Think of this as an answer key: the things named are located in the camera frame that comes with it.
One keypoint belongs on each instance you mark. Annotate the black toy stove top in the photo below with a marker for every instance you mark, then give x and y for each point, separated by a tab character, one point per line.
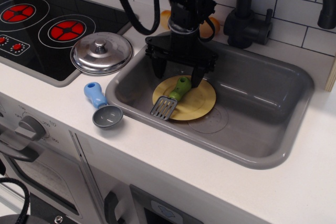
37	35

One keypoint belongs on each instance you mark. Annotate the grey oven door handle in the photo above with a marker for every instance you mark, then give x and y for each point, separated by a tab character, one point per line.
16	148

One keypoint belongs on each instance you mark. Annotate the dark cabinet door handle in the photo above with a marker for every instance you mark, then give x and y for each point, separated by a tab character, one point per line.
110	203

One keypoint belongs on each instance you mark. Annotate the blue handled grey scoop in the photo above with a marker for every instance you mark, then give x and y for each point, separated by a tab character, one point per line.
106	116

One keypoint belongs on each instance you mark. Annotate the yellow plate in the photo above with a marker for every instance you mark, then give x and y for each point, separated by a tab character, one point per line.
195	104

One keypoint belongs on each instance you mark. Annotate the green handled grey spatula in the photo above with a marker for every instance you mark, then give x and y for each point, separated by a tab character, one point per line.
165	105

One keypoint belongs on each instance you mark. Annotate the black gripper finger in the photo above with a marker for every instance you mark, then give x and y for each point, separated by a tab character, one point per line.
197	76
159	66

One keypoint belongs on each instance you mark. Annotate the grey plastic sink basin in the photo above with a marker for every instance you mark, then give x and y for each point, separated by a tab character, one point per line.
259	106

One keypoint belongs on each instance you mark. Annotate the orange toy bread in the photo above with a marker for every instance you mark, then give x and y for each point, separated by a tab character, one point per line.
214	24

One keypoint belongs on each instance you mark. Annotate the grey oven knob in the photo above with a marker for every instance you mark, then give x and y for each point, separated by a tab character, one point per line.
29	128

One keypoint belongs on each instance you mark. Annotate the shiny metal pot lid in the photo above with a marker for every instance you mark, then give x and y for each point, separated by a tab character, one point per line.
101	53

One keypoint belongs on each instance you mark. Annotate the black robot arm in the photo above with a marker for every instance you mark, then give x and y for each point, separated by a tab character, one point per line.
190	29

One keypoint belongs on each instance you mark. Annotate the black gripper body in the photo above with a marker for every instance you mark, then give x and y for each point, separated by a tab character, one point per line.
186	49

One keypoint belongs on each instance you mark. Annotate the black faucet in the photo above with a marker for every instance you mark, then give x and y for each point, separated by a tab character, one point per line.
243	28

